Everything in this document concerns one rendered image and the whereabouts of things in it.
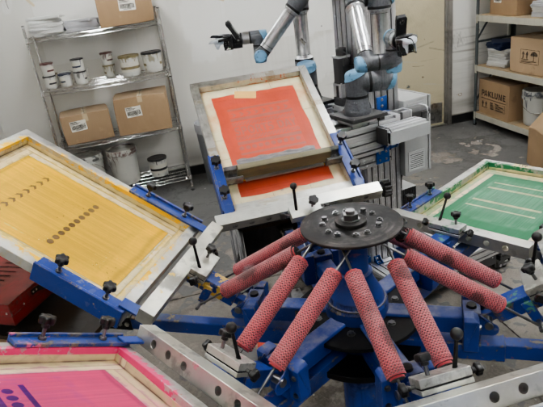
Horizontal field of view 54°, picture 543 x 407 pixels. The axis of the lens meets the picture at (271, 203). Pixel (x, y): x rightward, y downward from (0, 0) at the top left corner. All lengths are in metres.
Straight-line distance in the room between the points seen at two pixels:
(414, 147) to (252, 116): 1.20
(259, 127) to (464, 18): 4.77
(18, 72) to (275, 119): 3.87
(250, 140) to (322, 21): 3.88
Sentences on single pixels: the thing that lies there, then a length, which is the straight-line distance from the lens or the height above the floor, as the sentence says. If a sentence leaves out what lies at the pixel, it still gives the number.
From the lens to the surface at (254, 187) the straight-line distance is 2.27.
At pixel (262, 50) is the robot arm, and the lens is 3.24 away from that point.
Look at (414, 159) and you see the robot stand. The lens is 3.38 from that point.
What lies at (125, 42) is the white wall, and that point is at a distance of 5.87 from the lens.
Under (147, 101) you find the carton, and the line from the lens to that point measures 5.46.
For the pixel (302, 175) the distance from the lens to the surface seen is 2.32.
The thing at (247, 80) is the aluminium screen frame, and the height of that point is 1.54.
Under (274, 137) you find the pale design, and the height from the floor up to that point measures 1.31.
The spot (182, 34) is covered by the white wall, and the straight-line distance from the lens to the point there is 5.89.
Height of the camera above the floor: 2.00
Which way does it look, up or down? 23 degrees down
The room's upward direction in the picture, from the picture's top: 8 degrees counter-clockwise
